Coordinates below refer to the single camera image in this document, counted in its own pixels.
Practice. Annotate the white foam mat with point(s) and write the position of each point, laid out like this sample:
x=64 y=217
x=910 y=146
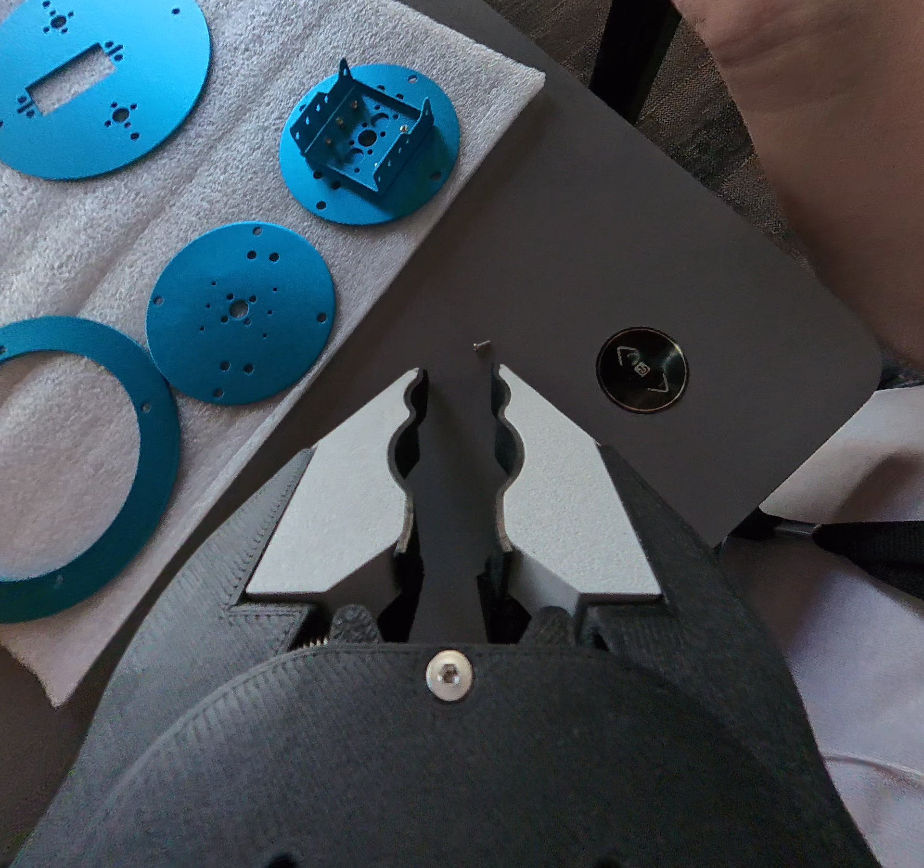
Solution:
x=231 y=186

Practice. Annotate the blue metal bracket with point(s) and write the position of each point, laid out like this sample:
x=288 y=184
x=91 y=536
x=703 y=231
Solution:
x=339 y=161

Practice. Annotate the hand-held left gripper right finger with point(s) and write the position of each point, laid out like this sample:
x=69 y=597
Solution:
x=570 y=514

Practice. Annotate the person's right forearm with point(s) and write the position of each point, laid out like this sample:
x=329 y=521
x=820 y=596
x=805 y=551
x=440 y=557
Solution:
x=830 y=124

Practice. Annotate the blue disc under bracket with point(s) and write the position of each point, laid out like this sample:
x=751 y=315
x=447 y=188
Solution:
x=444 y=150

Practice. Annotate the black furniture leg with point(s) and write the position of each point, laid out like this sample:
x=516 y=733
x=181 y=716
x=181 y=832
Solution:
x=635 y=31

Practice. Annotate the blue disc with holes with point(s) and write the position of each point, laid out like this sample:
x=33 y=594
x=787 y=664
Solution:
x=289 y=348

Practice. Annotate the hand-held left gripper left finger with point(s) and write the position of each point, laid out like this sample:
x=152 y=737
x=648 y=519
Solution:
x=339 y=493

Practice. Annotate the round black desk button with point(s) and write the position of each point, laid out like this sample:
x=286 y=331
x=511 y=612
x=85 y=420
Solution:
x=665 y=348

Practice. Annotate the large blue slotted disc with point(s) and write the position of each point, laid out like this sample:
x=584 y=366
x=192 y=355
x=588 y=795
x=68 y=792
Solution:
x=144 y=31

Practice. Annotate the person's white shirt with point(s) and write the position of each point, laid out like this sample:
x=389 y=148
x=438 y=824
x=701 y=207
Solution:
x=852 y=666

